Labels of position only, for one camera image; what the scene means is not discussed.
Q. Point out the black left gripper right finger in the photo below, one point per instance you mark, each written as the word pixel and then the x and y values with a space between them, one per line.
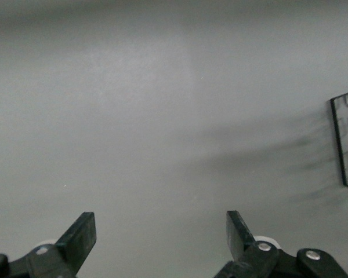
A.
pixel 237 237

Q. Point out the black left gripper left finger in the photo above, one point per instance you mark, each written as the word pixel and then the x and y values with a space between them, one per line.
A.
pixel 81 237

